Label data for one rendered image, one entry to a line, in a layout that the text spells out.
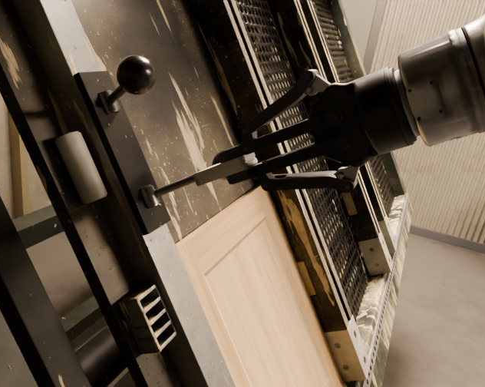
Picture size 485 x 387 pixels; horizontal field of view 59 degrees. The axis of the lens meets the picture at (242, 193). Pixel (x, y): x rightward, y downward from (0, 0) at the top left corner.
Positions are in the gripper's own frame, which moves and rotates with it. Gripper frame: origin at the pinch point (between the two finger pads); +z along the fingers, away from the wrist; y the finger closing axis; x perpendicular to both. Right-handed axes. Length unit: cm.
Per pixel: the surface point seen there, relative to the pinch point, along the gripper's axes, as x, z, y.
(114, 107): -2.0, 9.5, -11.2
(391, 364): 168, 43, 143
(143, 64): -7.5, -0.2, -12.4
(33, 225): 65, 123, 0
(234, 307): 11.0, 13.9, 21.9
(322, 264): 38.6, 8.5, 28.6
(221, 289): 9.6, 13.9, 18.0
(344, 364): 38, 12, 52
